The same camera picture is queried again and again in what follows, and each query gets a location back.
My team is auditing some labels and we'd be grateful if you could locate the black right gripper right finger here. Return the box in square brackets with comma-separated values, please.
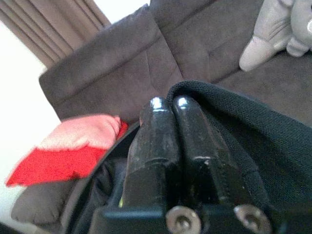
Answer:
[172, 95, 259, 208]

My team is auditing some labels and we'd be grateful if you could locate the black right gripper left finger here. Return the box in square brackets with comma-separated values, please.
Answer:
[120, 96, 181, 212]

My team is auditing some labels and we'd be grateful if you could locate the plain black shirt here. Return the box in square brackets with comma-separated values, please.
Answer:
[60, 80, 312, 234]

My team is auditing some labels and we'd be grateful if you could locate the red and pink cloth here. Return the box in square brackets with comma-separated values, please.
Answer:
[5, 114, 129, 188]

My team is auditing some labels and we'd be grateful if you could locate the grey plush toy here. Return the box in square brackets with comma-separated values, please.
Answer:
[238, 0, 312, 72]

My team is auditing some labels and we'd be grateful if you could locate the brown curtain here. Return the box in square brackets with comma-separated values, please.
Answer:
[0, 0, 112, 68]

